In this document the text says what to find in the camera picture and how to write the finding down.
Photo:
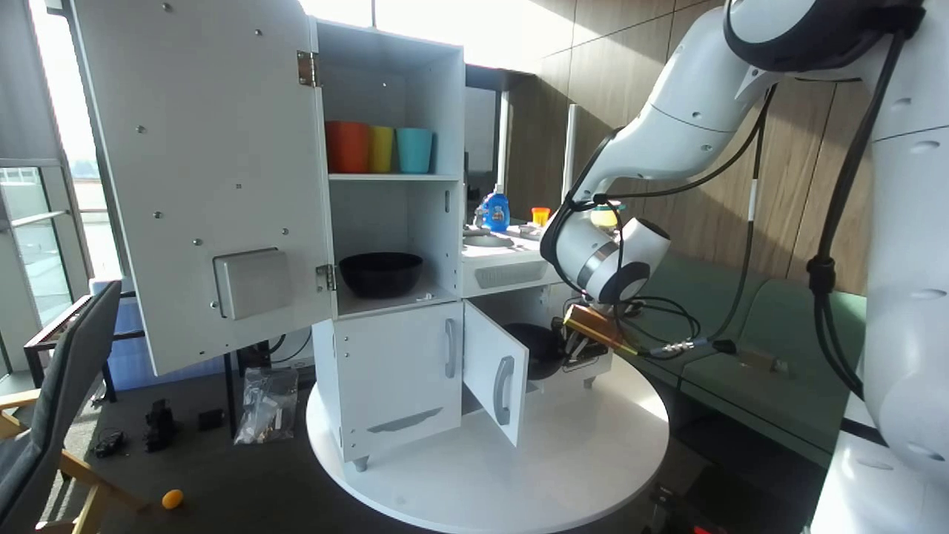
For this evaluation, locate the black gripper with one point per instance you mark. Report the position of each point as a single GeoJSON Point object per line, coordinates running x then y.
{"type": "Point", "coordinates": [586, 350]}

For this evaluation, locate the small white cabinet door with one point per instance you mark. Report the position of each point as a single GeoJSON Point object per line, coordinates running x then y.
{"type": "Point", "coordinates": [493, 366]}

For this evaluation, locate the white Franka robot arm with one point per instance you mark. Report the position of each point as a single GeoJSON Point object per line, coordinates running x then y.
{"type": "Point", "coordinates": [892, 298]}

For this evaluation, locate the wide white cabinet door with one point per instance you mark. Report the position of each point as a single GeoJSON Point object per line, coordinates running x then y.
{"type": "Point", "coordinates": [396, 366]}

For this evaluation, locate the white toy kitchen cabinet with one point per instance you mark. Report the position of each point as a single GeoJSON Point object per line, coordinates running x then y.
{"type": "Point", "coordinates": [389, 212]}

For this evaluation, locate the tall white cabinet door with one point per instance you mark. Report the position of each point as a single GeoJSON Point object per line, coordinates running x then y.
{"type": "Point", "coordinates": [196, 148]}

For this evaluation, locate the round white table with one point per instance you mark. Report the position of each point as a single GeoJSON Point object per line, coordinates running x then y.
{"type": "Point", "coordinates": [554, 454]}

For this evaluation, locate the small orange cup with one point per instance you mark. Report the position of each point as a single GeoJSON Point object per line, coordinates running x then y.
{"type": "Point", "coordinates": [537, 213]}

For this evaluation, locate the blue plastic bottle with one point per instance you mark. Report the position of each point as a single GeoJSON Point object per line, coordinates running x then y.
{"type": "Point", "coordinates": [493, 212]}

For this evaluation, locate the green padded mat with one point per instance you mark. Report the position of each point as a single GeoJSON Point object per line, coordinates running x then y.
{"type": "Point", "coordinates": [772, 326]}

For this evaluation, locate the wide black dish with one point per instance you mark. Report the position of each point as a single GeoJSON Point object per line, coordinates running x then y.
{"type": "Point", "coordinates": [380, 270]}

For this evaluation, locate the teal plastic cup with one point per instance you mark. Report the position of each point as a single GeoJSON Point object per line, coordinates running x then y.
{"type": "Point", "coordinates": [417, 148]}

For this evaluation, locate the yellow plastic cup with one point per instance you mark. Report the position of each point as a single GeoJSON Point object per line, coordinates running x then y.
{"type": "Point", "coordinates": [383, 148]}

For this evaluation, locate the orange plastic cup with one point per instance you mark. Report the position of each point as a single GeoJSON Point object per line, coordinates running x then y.
{"type": "Point", "coordinates": [347, 148]}

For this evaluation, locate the clear plastic bag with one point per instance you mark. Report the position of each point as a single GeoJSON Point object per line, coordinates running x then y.
{"type": "Point", "coordinates": [266, 403]}

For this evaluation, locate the small black stand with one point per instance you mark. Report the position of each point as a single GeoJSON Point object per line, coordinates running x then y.
{"type": "Point", "coordinates": [159, 425]}

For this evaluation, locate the orange ball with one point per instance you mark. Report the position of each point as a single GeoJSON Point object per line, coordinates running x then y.
{"type": "Point", "coordinates": [174, 498]}

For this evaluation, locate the blue crate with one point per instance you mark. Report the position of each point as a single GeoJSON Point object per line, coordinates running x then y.
{"type": "Point", "coordinates": [134, 360]}

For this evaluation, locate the grey chair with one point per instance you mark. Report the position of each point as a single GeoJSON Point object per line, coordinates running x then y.
{"type": "Point", "coordinates": [69, 366]}

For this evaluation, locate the light wooden frame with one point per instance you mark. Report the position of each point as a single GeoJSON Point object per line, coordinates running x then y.
{"type": "Point", "coordinates": [76, 468]}

